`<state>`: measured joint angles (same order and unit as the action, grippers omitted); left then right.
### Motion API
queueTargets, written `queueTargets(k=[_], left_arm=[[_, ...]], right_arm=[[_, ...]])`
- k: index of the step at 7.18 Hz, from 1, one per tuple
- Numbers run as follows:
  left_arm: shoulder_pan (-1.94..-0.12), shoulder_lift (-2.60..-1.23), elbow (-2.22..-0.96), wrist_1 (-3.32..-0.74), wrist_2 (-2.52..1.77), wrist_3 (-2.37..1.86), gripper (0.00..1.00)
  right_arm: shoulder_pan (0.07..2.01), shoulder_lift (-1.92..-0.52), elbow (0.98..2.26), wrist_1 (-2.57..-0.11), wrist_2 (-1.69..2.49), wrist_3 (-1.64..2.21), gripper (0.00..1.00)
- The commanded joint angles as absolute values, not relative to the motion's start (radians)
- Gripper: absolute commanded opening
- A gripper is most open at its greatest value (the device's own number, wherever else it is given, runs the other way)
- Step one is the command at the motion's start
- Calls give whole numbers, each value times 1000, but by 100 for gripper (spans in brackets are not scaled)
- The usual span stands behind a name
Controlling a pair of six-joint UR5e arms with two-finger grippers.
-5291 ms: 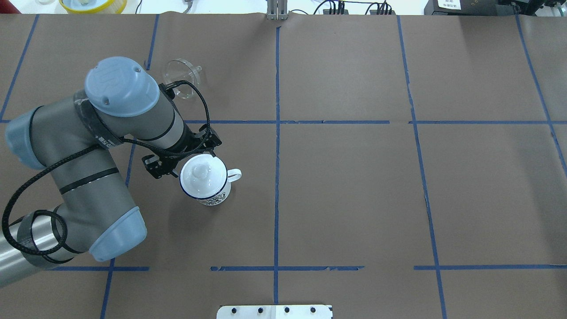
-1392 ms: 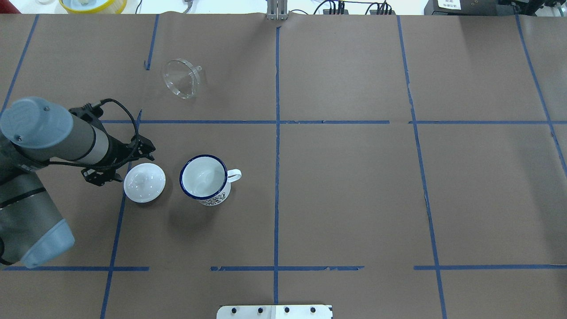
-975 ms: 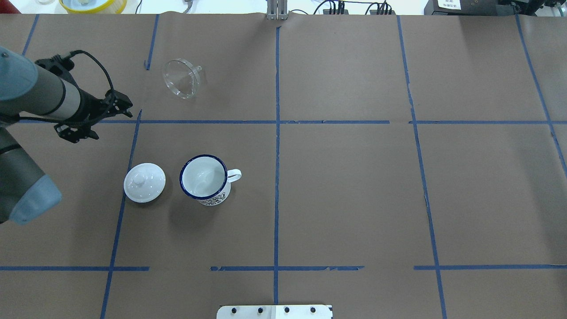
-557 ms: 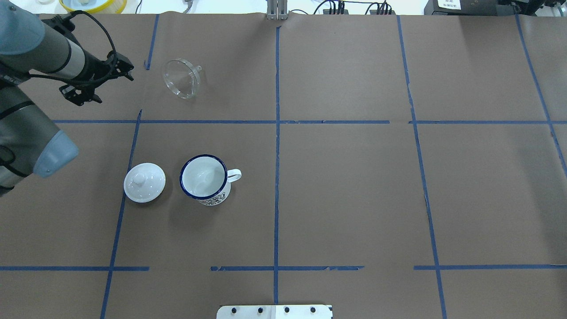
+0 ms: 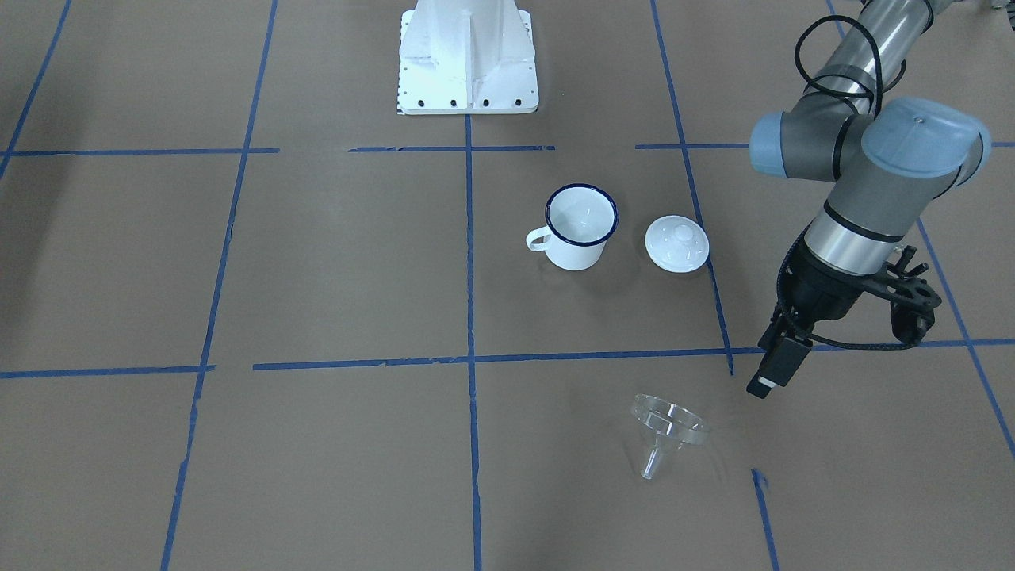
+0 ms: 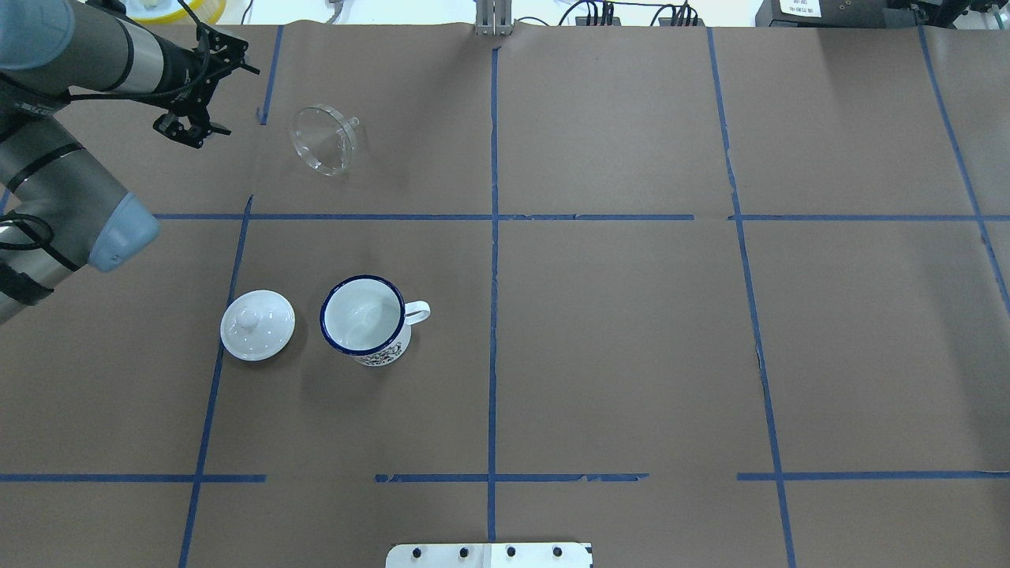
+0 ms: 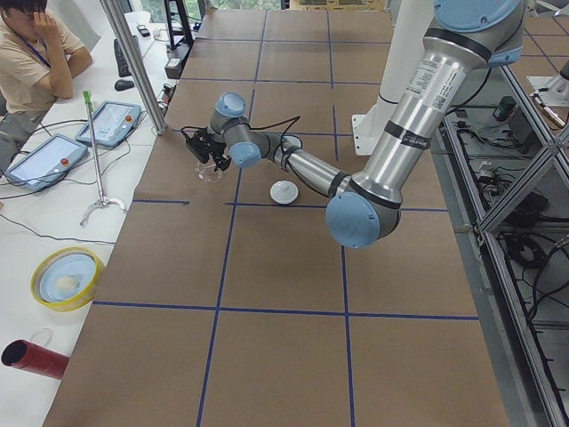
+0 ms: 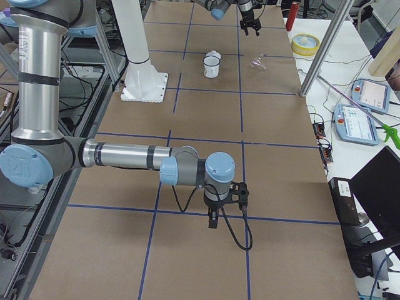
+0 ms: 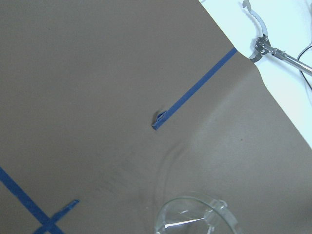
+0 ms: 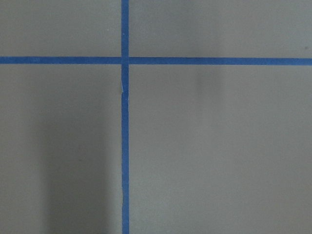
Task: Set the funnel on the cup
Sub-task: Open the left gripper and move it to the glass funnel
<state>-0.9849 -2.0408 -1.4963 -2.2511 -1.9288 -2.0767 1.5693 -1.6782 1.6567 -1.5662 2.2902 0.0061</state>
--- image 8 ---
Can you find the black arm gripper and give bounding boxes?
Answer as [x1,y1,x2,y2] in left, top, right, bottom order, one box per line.
[204,199,223,229]

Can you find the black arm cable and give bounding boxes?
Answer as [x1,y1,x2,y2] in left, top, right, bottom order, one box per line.
[171,181,253,251]

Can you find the white pedestal base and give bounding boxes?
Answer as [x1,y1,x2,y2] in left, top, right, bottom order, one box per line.
[112,0,168,103]

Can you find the aluminium frame post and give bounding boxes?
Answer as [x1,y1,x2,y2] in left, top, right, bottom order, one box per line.
[299,0,354,98]

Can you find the far teach pendant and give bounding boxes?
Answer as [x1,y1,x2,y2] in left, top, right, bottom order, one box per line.
[351,79,391,114]

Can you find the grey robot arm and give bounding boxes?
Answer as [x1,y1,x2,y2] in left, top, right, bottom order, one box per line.
[193,0,261,36]
[1,1,249,228]

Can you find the teach pendant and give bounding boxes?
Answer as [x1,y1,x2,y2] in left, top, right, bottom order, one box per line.
[351,79,391,114]
[334,104,380,146]

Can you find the black computer box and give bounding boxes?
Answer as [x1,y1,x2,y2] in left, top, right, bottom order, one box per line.
[329,177,389,281]

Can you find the yellow tape roll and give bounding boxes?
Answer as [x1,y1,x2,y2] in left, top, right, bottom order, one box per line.
[291,33,321,56]

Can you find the wooden board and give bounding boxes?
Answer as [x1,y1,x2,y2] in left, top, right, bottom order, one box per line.
[368,26,399,77]

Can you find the metal reacher grabber green handle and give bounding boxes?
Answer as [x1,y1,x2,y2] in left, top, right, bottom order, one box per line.
[316,74,400,149]

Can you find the near teach pendant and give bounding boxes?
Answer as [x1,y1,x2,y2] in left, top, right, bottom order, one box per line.
[334,104,380,146]

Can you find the clear glass funnel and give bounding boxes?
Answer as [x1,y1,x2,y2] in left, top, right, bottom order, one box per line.
[250,55,267,71]

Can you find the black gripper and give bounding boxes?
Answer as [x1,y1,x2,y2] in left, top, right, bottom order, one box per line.
[240,19,261,36]

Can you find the red cylinder bottle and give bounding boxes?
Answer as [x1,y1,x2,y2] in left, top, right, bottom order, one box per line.
[286,2,300,32]

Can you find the black laptop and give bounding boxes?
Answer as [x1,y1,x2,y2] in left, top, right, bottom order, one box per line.
[350,146,399,236]

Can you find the white enamel mug blue rim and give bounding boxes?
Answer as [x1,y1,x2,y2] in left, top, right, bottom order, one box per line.
[203,56,220,79]

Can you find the black arm camera mount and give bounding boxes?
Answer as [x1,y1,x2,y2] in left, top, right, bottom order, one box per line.
[223,181,249,211]

